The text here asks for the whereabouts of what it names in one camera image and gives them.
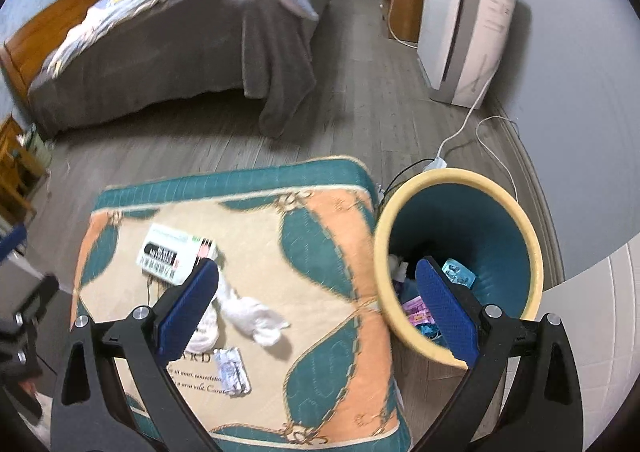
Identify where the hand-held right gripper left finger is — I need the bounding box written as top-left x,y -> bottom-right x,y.
50,259 -> 221,452

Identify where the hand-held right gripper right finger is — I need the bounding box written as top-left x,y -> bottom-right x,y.
412,256 -> 583,452

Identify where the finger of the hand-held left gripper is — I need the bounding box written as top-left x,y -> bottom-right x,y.
0,223 -> 28,260

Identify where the yellow-rimmed teal trash bin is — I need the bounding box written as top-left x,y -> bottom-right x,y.
372,169 -> 545,370

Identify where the white crumpled tissue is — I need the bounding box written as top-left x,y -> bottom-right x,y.
185,304 -> 222,355
215,277 -> 292,348

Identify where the light blue printed packet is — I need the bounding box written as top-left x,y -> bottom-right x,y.
441,258 -> 475,289

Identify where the white box with black label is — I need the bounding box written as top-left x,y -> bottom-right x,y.
136,223 -> 218,285

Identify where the wooden nightstand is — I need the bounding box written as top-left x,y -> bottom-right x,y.
0,114 -> 51,223

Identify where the silver foil blister pack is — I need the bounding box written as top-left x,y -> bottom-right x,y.
212,347 -> 252,398

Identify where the teal orange patterned cushion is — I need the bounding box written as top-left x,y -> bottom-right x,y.
70,156 -> 413,452

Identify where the white tiled panel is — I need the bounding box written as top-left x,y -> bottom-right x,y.
480,239 -> 640,452

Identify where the wooden bed headboard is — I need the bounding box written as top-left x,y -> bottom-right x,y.
0,0 -> 140,107

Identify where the bed with grey blanket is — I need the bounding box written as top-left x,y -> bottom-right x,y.
27,0 -> 337,140

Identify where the white air purifier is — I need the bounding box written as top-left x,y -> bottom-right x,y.
417,0 -> 518,110

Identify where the wooden cabinet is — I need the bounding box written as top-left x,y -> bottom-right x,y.
381,0 -> 428,43

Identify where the black cable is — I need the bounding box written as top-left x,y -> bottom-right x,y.
377,159 -> 431,205

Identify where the white power cable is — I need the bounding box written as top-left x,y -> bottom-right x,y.
439,56 -> 521,197

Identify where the cream cable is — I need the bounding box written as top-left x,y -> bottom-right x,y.
386,0 -> 420,50

